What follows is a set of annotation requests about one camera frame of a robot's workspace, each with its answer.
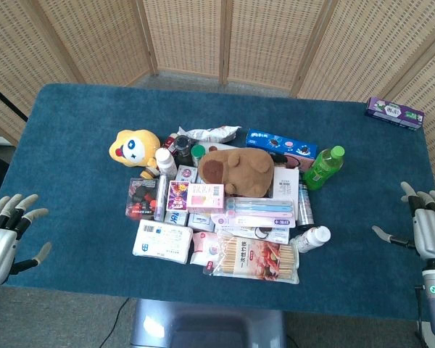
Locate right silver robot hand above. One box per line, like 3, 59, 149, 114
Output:
371, 181, 435, 261

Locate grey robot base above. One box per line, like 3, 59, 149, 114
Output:
130, 298, 288, 348

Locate small white yogurt bottle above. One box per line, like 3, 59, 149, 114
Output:
289, 225, 332, 254

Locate green soda bottle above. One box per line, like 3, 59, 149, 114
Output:
303, 145, 346, 191

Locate white bottle with purple label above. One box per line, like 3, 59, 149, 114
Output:
154, 147, 178, 179

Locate dark glass bottle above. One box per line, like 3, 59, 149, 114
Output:
172, 135, 198, 167

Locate purple toothpaste box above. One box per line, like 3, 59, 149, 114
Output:
364, 96, 426, 132

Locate silver black spray can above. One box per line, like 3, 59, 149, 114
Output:
297, 182, 315, 228

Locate black red toy package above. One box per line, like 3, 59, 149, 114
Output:
125, 177, 160, 220

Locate white flat box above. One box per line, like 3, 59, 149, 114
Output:
268, 167, 300, 211

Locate yellow monkey plush toy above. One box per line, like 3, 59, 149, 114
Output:
109, 129, 161, 169

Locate white tissue pack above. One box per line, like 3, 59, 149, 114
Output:
132, 218, 194, 265

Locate clear purple tube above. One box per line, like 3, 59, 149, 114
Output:
154, 174, 168, 223

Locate toothbrush pack pastel colours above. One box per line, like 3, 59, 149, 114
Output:
210, 196, 297, 228

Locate blue Oreo cookie box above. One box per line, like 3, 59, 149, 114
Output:
245, 128, 318, 173

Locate disposable bamboo chopsticks pack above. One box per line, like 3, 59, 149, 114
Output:
202, 231, 301, 285

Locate white blue medicine box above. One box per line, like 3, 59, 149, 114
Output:
163, 210, 189, 228

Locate purple card game box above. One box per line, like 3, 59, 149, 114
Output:
165, 180, 190, 212

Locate brown capybara plush toy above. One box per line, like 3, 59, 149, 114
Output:
197, 146, 276, 199

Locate white grey small box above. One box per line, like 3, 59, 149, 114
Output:
187, 212, 216, 233

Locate pink white snack pouch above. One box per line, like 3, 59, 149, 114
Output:
189, 231, 222, 268

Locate pink white small box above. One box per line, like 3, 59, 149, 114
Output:
186, 183, 226, 214

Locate green lid jar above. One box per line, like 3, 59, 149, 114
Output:
190, 144, 206, 168

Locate white snack bag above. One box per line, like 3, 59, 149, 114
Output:
177, 125, 242, 144

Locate folding bamboo screen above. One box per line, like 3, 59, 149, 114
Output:
0, 0, 435, 189

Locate black cable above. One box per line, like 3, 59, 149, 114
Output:
96, 297, 131, 348

